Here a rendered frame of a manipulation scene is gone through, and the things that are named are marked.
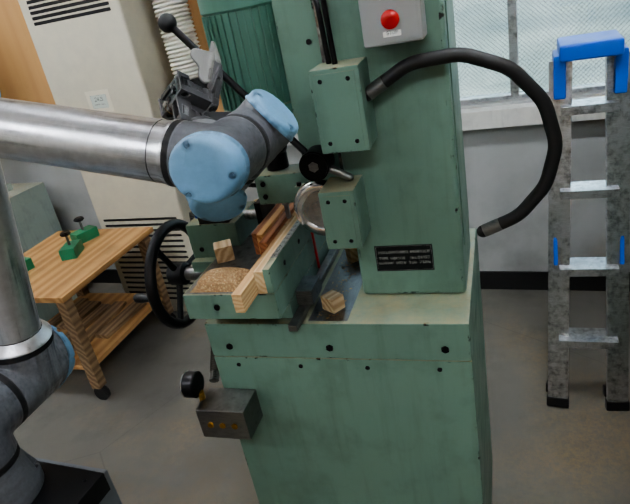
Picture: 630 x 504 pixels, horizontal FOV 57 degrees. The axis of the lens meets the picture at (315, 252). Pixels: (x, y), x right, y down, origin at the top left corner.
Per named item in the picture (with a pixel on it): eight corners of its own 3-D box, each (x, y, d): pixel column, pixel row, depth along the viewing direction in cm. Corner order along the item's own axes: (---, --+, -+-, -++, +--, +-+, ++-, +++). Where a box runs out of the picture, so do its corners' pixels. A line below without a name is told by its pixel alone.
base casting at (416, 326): (276, 264, 171) (269, 236, 167) (478, 257, 153) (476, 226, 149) (212, 357, 133) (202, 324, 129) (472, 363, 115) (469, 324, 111)
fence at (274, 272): (338, 185, 167) (335, 167, 164) (343, 185, 166) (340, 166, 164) (267, 293, 116) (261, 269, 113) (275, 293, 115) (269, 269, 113)
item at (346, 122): (332, 142, 114) (319, 63, 107) (378, 137, 111) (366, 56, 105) (321, 155, 107) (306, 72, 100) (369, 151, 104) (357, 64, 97)
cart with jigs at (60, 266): (93, 318, 318) (49, 210, 291) (183, 320, 298) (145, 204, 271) (3, 398, 263) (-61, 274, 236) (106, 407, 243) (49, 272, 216)
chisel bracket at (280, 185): (271, 199, 140) (263, 166, 136) (326, 195, 136) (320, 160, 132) (260, 212, 134) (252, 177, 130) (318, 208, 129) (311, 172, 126)
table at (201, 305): (250, 210, 179) (246, 192, 176) (346, 204, 169) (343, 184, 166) (150, 320, 127) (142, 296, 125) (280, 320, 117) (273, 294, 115)
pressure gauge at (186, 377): (198, 392, 139) (188, 364, 136) (212, 392, 138) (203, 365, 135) (186, 410, 134) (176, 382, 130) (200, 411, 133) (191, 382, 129)
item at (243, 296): (325, 185, 169) (323, 172, 167) (332, 184, 168) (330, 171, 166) (235, 313, 111) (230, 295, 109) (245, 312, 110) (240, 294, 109)
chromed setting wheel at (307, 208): (302, 233, 125) (290, 178, 120) (358, 230, 121) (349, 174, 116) (298, 239, 123) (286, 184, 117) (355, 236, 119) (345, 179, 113)
